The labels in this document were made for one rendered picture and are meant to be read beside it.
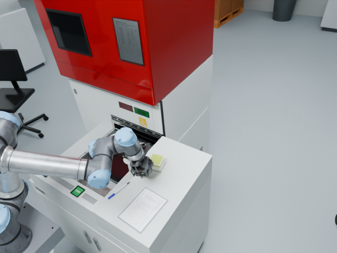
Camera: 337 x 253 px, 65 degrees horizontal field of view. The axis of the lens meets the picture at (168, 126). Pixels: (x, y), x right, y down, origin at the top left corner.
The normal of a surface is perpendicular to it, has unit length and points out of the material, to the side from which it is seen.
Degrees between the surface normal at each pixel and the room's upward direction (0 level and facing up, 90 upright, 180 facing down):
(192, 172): 0
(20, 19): 90
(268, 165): 0
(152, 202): 0
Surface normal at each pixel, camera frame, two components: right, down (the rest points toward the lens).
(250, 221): -0.07, -0.77
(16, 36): 0.84, 0.30
